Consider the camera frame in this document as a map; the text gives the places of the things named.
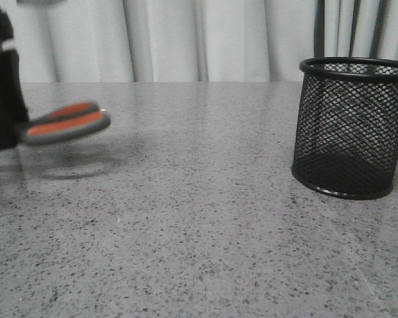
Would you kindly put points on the light grey curtain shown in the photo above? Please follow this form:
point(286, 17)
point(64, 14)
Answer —
point(145, 41)

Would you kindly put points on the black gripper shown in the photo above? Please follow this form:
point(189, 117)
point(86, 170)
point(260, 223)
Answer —
point(12, 106)

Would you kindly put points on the grey and orange scissors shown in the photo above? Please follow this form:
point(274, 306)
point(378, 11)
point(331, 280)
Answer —
point(64, 124)

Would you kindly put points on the black mesh metal bucket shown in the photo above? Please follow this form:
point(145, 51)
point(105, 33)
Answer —
point(346, 142)

